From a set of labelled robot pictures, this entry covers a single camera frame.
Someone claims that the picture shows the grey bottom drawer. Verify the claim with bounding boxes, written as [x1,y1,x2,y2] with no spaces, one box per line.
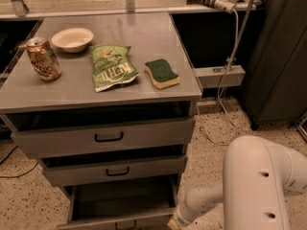
[57,175,177,230]

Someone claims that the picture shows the grey drawer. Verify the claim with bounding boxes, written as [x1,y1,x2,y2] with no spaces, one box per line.
[43,155,187,186]
[12,117,195,158]
[57,175,177,230]

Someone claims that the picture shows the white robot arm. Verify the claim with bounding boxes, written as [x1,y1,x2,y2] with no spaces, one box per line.
[168,136,307,230]

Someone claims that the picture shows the grey top drawer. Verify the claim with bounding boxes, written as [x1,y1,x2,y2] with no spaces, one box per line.
[12,117,195,158]

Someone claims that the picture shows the grey metal drawer cabinet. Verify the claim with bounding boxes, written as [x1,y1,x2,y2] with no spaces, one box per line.
[0,12,201,230]

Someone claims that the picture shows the grey middle drawer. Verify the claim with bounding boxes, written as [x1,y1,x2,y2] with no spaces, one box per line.
[43,155,187,186]

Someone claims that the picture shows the green yellow sponge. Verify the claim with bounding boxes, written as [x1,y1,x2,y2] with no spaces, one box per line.
[144,58,180,89]

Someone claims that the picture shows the green chip bag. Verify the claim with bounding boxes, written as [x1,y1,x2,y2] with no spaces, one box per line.
[89,44,139,92]

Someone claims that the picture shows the white paper bowl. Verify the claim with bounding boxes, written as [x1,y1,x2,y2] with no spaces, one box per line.
[52,28,94,53]

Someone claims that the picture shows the dark cabinet on right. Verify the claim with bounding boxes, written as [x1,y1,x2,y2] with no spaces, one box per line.
[240,0,307,129]

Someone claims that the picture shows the crushed gold soda can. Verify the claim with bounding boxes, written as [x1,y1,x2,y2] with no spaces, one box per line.
[26,36,61,81]

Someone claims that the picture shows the white round plug adapter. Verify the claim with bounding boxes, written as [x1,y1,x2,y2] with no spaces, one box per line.
[214,0,235,13]

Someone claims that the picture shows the grey metal bracket beam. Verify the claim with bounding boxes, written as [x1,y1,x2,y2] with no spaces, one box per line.
[195,65,246,89]

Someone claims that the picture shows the white power cable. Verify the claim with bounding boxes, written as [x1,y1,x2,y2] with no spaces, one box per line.
[195,9,241,147]

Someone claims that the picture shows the black floor cable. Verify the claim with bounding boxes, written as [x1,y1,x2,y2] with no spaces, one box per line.
[0,145,39,179]

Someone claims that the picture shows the grey metal shelf rail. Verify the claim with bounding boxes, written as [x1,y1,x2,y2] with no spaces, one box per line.
[0,0,264,21]

